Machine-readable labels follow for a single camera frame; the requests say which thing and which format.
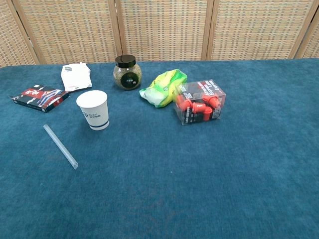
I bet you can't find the transparent plastic straw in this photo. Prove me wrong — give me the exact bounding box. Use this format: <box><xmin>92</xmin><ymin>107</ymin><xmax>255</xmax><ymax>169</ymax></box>
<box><xmin>43</xmin><ymin>124</ymin><xmax>79</xmax><ymax>170</ymax></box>

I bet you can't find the white paper cup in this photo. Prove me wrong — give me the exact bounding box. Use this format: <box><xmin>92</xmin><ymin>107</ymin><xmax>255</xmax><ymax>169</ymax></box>
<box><xmin>76</xmin><ymin>90</ymin><xmax>111</xmax><ymax>131</ymax></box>

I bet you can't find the green and yellow plastic bag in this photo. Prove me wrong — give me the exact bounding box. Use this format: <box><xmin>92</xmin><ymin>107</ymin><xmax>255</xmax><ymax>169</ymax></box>
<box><xmin>139</xmin><ymin>69</ymin><xmax>188</xmax><ymax>108</ymax></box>

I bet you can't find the clear box of red capsules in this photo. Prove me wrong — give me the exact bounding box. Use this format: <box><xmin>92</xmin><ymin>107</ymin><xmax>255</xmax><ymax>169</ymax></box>
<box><xmin>174</xmin><ymin>79</ymin><xmax>227</xmax><ymax>126</ymax></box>

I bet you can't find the blue felt table cover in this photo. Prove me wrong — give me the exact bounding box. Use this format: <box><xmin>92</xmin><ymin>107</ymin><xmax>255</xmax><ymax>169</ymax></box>
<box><xmin>0</xmin><ymin>57</ymin><xmax>319</xmax><ymax>239</ymax></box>

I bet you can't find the woven rattan folding screen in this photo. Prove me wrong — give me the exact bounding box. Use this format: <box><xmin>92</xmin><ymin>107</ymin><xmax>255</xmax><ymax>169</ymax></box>
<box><xmin>0</xmin><ymin>0</ymin><xmax>319</xmax><ymax>68</ymax></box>

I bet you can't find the white paper packet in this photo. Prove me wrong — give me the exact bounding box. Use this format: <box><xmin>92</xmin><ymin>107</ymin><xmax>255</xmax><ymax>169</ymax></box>
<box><xmin>61</xmin><ymin>62</ymin><xmax>93</xmax><ymax>92</ymax></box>

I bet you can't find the red and black flat box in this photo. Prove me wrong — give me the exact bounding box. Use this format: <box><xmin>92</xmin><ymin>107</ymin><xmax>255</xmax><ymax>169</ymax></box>
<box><xmin>9</xmin><ymin>85</ymin><xmax>72</xmax><ymax>114</ymax></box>

